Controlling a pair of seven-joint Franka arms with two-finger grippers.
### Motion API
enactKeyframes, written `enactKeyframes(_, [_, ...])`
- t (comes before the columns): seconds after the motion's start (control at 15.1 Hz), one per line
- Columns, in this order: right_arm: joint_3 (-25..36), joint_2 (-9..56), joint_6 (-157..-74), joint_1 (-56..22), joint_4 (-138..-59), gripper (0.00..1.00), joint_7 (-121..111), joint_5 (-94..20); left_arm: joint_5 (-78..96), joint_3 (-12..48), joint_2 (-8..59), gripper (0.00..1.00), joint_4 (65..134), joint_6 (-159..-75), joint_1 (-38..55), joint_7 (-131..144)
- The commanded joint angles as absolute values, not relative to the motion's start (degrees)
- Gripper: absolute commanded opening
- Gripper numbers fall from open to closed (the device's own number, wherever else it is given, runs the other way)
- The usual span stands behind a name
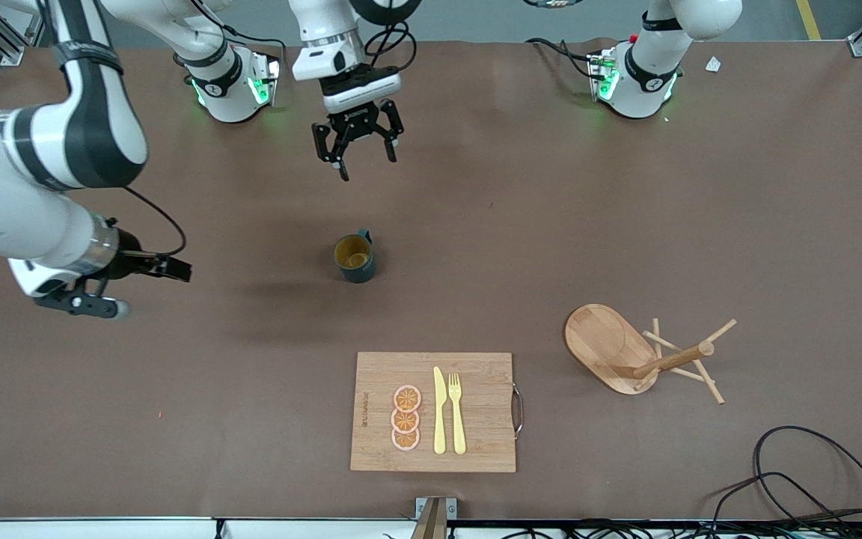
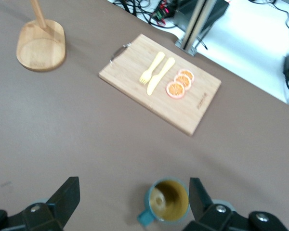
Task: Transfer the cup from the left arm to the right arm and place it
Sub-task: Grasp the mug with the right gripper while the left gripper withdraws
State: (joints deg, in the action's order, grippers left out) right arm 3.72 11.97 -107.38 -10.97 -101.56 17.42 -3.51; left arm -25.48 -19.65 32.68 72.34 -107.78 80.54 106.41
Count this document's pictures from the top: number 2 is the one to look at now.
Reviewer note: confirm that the circuit board with red lights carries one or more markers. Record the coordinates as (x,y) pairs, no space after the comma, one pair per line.
(162,10)

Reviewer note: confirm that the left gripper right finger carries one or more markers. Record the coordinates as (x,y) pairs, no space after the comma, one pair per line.
(219,219)

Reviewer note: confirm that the wooden mug tree stand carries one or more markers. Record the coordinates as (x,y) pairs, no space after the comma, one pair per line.
(41,50)

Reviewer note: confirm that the aluminium camera post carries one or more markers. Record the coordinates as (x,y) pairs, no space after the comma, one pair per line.
(195,26)

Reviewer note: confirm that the teal ribbed cup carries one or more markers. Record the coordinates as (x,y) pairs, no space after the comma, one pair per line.
(168,202)

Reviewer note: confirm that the yellow plastic fork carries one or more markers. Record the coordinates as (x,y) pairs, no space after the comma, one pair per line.
(154,65)

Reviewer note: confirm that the bamboo cutting board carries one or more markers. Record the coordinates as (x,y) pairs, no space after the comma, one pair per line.
(183,113)

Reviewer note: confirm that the black equipment box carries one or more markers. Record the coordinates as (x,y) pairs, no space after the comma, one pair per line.
(214,12)

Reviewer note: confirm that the orange slice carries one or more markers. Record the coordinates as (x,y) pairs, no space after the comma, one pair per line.
(175,90)
(189,73)
(184,80)

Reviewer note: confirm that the yellow plastic knife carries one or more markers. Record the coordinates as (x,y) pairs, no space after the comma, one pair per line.
(159,77)

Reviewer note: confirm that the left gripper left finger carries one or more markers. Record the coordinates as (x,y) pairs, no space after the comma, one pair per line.
(38,216)

